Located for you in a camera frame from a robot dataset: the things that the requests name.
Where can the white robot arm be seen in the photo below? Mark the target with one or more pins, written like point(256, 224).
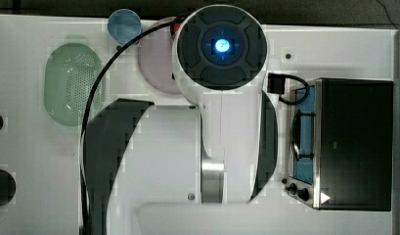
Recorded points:
point(220, 59)

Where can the black toaster oven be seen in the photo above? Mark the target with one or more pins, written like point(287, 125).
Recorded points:
point(340, 144)

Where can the blue plastic cup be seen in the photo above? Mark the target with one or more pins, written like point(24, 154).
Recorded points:
point(124, 25)

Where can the lilac round plate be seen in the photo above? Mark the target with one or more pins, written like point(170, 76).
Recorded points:
point(155, 61)

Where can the red plush tomato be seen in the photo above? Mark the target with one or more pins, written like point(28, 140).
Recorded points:
point(176, 28)

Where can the black cylinder container lower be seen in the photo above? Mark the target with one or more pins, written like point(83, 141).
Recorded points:
point(7, 187)

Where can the green perforated colander basket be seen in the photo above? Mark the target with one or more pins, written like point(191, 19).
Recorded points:
point(70, 73)

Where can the black power plug with cord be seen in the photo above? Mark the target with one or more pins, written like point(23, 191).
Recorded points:
point(277, 85)

